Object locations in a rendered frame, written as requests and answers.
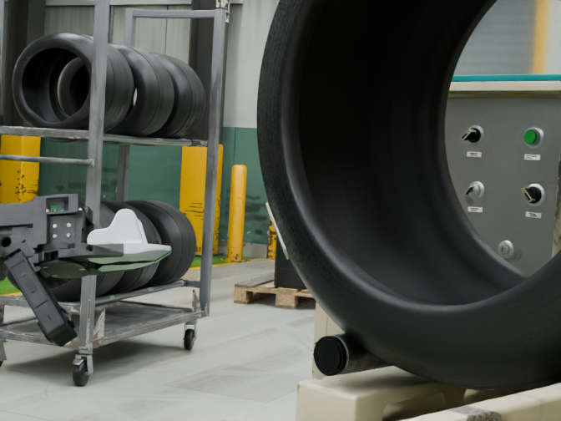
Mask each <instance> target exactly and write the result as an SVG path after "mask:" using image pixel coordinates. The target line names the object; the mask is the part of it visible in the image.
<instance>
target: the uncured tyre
mask: <svg viewBox="0 0 561 421"><path fill-rule="evenodd" d="M496 1H497V0H280V1H279V3H278V5H277V8H276V11H275V14H274V17H273V19H272V22H271V25H270V30H269V33H268V36H267V39H266V43H265V50H264V53H263V58H262V62H261V67H260V78H259V85H258V95H257V114H256V123H257V141H258V150H259V158H260V168H261V173H262V178H263V181H264V186H265V192H266V195H267V198H268V201H269V204H270V209H271V213H272V215H273V217H274V219H275V223H276V225H277V227H278V230H279V232H280V235H281V238H282V240H283V242H284V244H285V247H286V251H287V254H288V256H289V258H290V259H291V262H292V264H293V266H294V268H295V269H296V271H297V273H298V275H299V277H300V278H301V280H302V281H303V283H304V284H305V286H306V288H307V289H308V291H309V292H310V294H311V295H312V296H313V297H314V298H315V300H316V301H317V303H318V304H319V305H320V307H321V308H322V309H323V310H324V311H325V313H326V314H327V315H328V316H329V317H330V318H331V320H332V321H333V322H334V323H335V324H336V325H337V326H338V327H339V328H340V329H341V330H343V331H344V332H345V333H346V334H347V335H348V336H349V337H351V338H352V339H353V340H354V341H356V342H357V343H358V344H360V345H361V346H362V347H364V348H365V349H366V350H367V351H369V352H370V353H372V354H374V355H376V356H377V357H379V358H380V359H382V360H384V361H385V362H387V363H390V364H391V365H393V366H395V367H397V368H400V369H402V370H404V371H406V372H409V373H412V374H415V375H417V376H419V377H422V378H427V379H430V380H433V381H437V382H439V383H445V384H448V385H452V386H455V387H460V388H463V387H466V388H496V389H499V390H503V391H520V390H529V389H535V388H543V387H547V386H549V385H552V384H555V383H561V250H560V251H559V252H558V253H557V254H556V255H555V256H554V257H553V258H552V259H551V260H550V261H549V262H548V263H547V264H546V265H544V266H543V267H542V268H541V269H539V270H538V271H537V272H535V273H534V274H533V275H532V276H529V275H528V274H526V273H524V272H522V271H520V270H519V269H517V268H516V267H514V266H512V265H511V264H509V263H508V262H507V261H505V260H504V259H503V258H502V257H501V256H500V255H498V254H497V253H496V252H495V251H494V250H493V249H492V248H491V247H490V246H489V245H488V244H487V243H486V242H485V240H484V239H483V238H482V237H481V236H480V235H479V234H478V232H477V231H476V230H475V228H474V227H473V225H472V223H471V222H470V220H469V219H468V217H467V215H466V213H465V212H464V210H463V208H462V206H461V204H460V201H459V199H458V198H457V194H456V191H455V189H454V186H453V183H452V179H451V176H450V172H449V169H448V164H447V154H446V146H445V115H446V107H447V97H448V93H449V89H450V85H451V82H452V76H453V74H454V71H455V68H456V66H457V62H458V60H459V58H460V56H461V54H462V51H463V49H464V47H465V45H466V43H467V41H468V40H469V38H470V36H471V34H472V33H473V31H474V29H475V27H476V26H477V25H478V24H479V22H480V21H481V19H482V18H483V16H484V15H485V14H486V13H487V11H488V10H489V9H490V8H491V6H492V5H493V4H494V3H495V2H496Z"/></svg>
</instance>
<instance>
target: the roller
mask: <svg viewBox="0 0 561 421"><path fill-rule="evenodd" d="M314 360H315V364H316V366H317V368H318V369H319V371H320V372H321V373H323V374H325V375H326V376H337V375H342V374H348V373H357V372H361V371H366V370H372V369H377V368H386V367H391V366H393V365H391V364H390V363H387V362H385V361H384V360H382V359H380V358H379V357H377V356H376V355H374V354H372V353H370V352H369V351H367V350H366V349H365V348H364V347H362V346H361V345H360V344H358V343H357V342H356V341H354V340H353V339H352V338H351V337H349V336H348V335H347V334H346V333H342V334H336V335H330V336H325V337H322V338H320V339H319V340H318V341H317V343H316V345H315V348H314Z"/></svg>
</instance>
